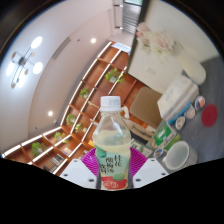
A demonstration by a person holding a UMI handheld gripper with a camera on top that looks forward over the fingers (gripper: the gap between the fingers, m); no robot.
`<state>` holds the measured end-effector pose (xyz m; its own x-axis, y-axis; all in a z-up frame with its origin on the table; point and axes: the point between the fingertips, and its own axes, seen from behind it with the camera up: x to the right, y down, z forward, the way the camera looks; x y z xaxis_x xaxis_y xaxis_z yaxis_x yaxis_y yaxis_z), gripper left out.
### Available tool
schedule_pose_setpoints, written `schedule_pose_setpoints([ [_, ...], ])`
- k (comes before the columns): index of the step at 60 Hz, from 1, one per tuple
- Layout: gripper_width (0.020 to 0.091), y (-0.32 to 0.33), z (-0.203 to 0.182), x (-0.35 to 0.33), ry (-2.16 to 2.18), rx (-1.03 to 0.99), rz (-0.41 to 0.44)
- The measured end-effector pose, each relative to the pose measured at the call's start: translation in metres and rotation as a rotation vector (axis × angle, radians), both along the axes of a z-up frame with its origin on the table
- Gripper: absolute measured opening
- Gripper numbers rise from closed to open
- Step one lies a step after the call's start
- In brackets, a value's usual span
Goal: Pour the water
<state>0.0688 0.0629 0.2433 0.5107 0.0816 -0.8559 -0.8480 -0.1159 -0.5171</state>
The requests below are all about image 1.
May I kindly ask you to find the branched ceiling lamp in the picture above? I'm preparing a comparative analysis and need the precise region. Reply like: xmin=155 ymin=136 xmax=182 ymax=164
xmin=5 ymin=35 xmax=45 ymax=89

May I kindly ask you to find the ceiling air vent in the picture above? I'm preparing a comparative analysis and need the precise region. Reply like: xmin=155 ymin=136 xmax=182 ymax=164
xmin=53 ymin=36 xmax=72 ymax=60

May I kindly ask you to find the white vase with pale flowers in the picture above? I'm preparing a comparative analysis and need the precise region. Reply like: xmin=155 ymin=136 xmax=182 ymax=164
xmin=134 ymin=21 xmax=208 ymax=86

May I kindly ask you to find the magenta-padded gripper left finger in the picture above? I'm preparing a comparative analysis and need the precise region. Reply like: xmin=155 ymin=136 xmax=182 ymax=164
xmin=59 ymin=147 xmax=101 ymax=190

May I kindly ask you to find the green white box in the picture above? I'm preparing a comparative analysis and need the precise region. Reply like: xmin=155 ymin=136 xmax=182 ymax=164
xmin=151 ymin=120 xmax=182 ymax=150

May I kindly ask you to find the white patterned mug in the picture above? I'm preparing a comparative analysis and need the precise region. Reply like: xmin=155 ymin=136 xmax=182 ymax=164
xmin=162 ymin=139 xmax=199 ymax=172

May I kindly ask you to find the tall green white carton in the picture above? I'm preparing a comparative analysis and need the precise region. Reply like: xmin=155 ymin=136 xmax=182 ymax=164
xmin=130 ymin=138 xmax=154 ymax=158

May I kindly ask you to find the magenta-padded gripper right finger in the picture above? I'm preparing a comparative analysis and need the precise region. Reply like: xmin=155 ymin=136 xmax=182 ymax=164
xmin=128 ymin=147 xmax=169 ymax=189

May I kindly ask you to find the wooden artist mannequin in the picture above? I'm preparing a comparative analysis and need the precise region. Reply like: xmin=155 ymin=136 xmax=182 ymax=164
xmin=120 ymin=104 xmax=156 ymax=136

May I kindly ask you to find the grey window curtain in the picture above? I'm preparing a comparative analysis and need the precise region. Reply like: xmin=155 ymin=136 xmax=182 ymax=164
xmin=121 ymin=3 xmax=143 ymax=36

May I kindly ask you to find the clear bottle of yellow drink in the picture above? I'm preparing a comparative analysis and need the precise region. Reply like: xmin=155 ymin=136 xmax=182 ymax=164
xmin=92 ymin=95 xmax=132 ymax=191

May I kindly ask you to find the small round dish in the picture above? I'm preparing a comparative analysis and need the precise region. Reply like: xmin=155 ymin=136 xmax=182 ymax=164
xmin=194 ymin=95 xmax=206 ymax=112
xmin=175 ymin=115 xmax=186 ymax=131
xmin=184 ymin=104 xmax=197 ymax=120

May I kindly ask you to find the wooden wall shelf unit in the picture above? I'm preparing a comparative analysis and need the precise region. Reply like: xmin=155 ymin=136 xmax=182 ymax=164
xmin=1 ymin=40 xmax=148 ymax=176

